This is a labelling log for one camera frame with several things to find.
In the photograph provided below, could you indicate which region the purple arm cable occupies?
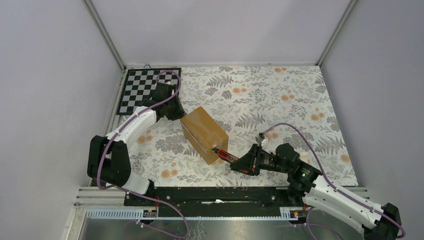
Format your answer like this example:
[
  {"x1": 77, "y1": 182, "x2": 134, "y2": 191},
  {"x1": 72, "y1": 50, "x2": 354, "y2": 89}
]
[
  {"x1": 258, "y1": 122, "x2": 407, "y2": 240},
  {"x1": 96, "y1": 69, "x2": 191, "y2": 239}
]

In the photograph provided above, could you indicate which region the black white checkerboard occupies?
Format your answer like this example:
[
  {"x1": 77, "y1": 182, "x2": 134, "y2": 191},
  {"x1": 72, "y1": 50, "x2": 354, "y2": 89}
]
[{"x1": 116, "y1": 68, "x2": 182, "y2": 116}]

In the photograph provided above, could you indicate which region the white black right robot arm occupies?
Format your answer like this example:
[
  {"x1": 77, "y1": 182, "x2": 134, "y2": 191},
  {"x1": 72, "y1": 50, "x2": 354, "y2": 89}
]
[{"x1": 226, "y1": 143, "x2": 403, "y2": 240}]

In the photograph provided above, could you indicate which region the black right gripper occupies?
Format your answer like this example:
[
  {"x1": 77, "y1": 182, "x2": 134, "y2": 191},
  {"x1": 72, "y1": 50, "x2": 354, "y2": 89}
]
[{"x1": 230, "y1": 143, "x2": 291, "y2": 176}]

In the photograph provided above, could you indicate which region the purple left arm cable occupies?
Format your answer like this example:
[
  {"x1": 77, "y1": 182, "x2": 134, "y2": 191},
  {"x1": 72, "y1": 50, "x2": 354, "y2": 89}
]
[{"x1": 96, "y1": 69, "x2": 191, "y2": 239}]

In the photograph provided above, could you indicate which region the brown cardboard express box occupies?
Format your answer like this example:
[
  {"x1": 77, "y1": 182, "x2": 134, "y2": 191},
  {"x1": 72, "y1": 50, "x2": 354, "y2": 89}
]
[{"x1": 180, "y1": 106, "x2": 229, "y2": 165}]

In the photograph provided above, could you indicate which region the red black utility knife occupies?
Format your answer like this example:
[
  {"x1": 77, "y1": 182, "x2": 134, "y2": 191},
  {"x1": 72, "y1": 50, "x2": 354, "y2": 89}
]
[{"x1": 212, "y1": 148, "x2": 254, "y2": 176}]

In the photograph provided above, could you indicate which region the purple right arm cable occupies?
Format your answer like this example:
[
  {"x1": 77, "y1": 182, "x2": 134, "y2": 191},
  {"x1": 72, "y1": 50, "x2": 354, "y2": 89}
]
[{"x1": 258, "y1": 122, "x2": 407, "y2": 240}]

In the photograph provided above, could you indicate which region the floral patterned table mat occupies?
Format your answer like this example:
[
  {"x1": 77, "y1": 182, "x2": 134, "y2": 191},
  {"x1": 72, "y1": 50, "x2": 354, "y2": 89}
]
[{"x1": 129, "y1": 66, "x2": 358, "y2": 187}]

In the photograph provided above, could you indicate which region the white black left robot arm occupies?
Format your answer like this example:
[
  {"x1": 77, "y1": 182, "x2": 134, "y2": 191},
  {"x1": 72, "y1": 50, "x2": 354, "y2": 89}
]
[{"x1": 87, "y1": 82, "x2": 186, "y2": 206}]

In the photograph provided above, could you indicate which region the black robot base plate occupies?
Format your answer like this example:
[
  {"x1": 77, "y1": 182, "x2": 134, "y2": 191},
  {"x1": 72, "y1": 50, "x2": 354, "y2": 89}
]
[{"x1": 123, "y1": 186, "x2": 310, "y2": 220}]

